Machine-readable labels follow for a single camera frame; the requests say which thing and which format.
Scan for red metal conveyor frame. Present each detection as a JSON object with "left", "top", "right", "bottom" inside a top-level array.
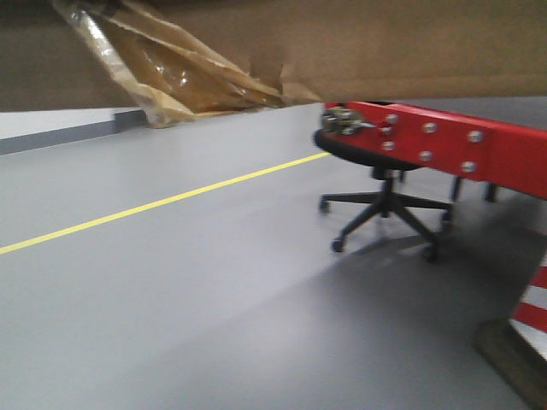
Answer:
[{"left": 321, "top": 101, "right": 547, "bottom": 334}]

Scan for black swivel office chair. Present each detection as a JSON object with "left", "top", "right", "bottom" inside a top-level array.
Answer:
[{"left": 313, "top": 130, "right": 462, "bottom": 262}]

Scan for brown cardboard carton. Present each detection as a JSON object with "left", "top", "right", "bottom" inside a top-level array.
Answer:
[{"left": 1, "top": 1, "right": 546, "bottom": 127}]

